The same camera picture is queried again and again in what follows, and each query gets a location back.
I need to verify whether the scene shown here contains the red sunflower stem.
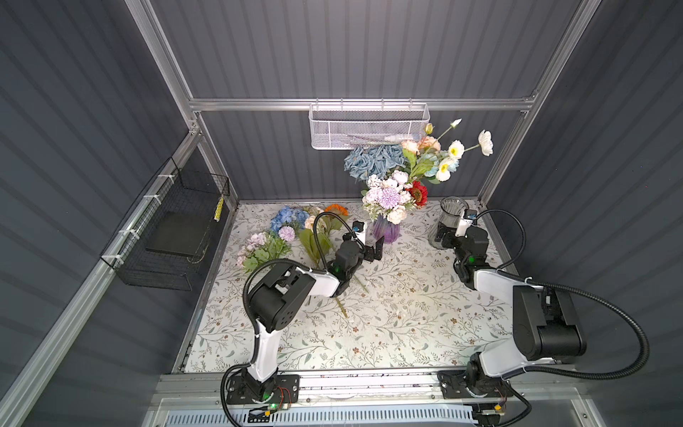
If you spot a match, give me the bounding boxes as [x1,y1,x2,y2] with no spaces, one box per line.
[408,181,429,209]

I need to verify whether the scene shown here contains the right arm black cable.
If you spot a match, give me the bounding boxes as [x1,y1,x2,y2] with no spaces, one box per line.
[474,207,651,381]

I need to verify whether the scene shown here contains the aluminium front rail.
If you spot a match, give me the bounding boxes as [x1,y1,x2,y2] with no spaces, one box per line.
[152,368,586,407]

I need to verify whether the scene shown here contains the black wire wall basket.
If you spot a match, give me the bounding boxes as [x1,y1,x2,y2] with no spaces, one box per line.
[101,160,231,292]

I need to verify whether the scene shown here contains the blue purple glass vase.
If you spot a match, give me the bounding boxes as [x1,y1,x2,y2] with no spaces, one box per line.
[372,215,400,245]

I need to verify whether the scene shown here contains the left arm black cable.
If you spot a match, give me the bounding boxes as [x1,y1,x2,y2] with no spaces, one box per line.
[219,210,364,427]

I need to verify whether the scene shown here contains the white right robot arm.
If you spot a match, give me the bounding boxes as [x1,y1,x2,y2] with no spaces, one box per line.
[435,224,587,385]

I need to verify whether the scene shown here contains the pale blue hydrangea stem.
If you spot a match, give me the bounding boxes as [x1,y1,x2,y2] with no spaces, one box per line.
[344,144,407,181]

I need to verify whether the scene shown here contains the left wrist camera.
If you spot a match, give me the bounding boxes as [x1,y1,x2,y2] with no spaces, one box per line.
[351,221,366,246]

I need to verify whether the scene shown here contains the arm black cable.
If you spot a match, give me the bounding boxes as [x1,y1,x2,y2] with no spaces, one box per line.
[219,210,364,427]
[474,207,651,381]

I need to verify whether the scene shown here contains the peach pink rose stem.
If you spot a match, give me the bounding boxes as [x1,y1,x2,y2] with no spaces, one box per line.
[400,123,441,156]

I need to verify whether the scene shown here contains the clear ribbed glass vase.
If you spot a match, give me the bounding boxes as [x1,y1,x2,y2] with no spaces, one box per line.
[428,197,469,248]

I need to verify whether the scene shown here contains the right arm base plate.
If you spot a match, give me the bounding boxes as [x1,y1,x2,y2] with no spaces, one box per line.
[437,368,512,400]

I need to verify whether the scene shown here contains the white wire mesh basket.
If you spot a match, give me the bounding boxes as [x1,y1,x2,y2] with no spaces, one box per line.
[308,101,430,151]

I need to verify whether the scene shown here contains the mixed flower bouquet pile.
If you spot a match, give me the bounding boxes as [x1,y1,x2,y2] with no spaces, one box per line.
[236,204,350,272]

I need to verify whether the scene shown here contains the lilac white mixed bouquet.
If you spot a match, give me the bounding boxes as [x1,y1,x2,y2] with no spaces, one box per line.
[362,170,417,224]

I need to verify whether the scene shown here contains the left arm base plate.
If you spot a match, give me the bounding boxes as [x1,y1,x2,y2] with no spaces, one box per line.
[225,371,301,405]

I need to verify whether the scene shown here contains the white small flower stem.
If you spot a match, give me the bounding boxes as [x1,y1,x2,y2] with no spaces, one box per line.
[427,118,494,183]

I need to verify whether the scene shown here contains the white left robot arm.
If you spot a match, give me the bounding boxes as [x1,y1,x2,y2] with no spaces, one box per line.
[243,238,384,386]

